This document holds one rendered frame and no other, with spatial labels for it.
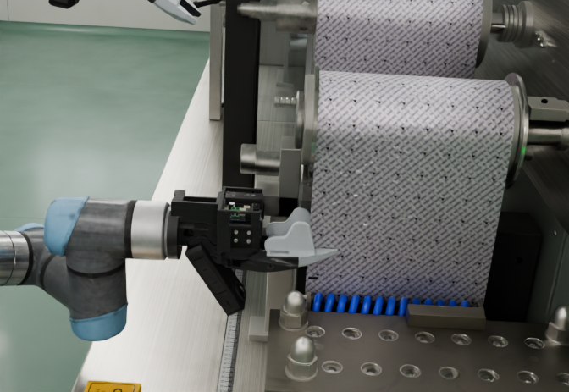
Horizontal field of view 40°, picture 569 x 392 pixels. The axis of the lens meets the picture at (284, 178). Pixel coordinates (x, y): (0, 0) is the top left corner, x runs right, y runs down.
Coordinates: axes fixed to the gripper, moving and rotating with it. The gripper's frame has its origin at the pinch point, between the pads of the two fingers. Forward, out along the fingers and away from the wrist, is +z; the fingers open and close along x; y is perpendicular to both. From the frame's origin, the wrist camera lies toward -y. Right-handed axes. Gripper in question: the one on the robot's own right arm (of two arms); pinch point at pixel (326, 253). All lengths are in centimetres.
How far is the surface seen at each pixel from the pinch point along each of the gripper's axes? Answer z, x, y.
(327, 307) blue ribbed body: 0.4, -3.7, -5.7
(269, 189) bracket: -7.8, 9.0, 4.6
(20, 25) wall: -230, 554, -108
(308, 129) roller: -3.3, 0.4, 16.7
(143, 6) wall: -128, 556, -86
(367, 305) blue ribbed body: 5.4, -3.4, -5.2
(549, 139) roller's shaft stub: 27.2, 4.6, 15.6
